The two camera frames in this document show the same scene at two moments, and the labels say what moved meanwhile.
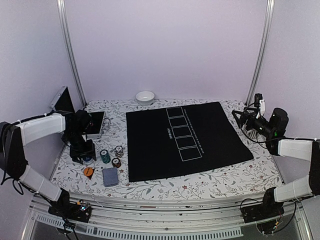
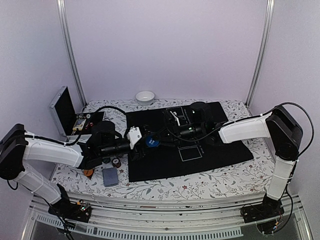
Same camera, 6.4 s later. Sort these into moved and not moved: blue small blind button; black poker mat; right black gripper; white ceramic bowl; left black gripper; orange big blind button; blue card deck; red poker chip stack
Moved: right black gripper; blue small blind button; left black gripper
Not moved: blue card deck; black poker mat; red poker chip stack; white ceramic bowl; orange big blind button
